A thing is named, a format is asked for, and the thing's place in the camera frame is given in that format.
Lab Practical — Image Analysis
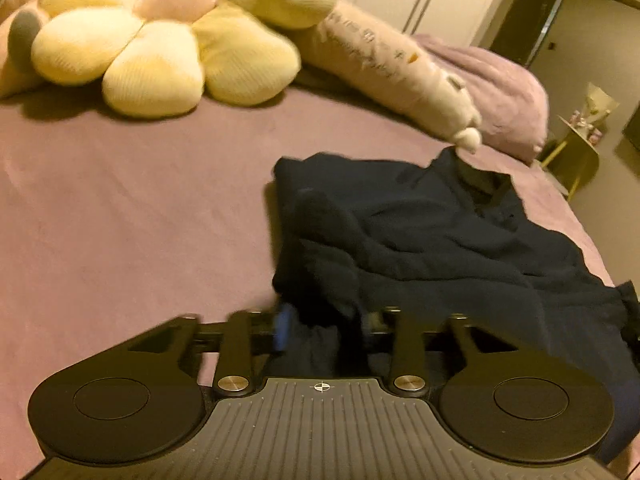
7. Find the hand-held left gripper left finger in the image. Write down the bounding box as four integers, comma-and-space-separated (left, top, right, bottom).
127, 309, 295, 394

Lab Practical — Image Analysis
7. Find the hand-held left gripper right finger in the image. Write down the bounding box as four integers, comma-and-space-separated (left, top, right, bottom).
362, 307, 522, 392

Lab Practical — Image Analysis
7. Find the dark navy zip jacket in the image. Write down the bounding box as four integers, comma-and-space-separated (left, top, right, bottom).
270, 148, 640, 466

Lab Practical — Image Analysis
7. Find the long white plush pillow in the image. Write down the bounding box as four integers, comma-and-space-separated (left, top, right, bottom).
289, 0, 484, 154

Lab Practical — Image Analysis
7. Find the pink bed pillow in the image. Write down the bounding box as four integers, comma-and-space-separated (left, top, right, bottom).
414, 33, 551, 164

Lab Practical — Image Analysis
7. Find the yellow side table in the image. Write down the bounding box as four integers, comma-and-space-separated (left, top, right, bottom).
541, 114, 602, 197

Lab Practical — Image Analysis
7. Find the yellow flower plush pillow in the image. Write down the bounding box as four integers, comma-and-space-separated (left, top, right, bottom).
30, 0, 344, 121

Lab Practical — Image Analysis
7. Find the wrapped flower bouquet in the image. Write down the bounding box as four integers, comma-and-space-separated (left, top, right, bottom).
569, 82, 622, 142

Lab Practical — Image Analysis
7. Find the pink plush with grey spots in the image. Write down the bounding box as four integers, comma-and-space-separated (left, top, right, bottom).
0, 0, 61, 102

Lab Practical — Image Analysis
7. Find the wall television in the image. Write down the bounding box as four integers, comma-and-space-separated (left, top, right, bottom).
621, 109, 640, 155

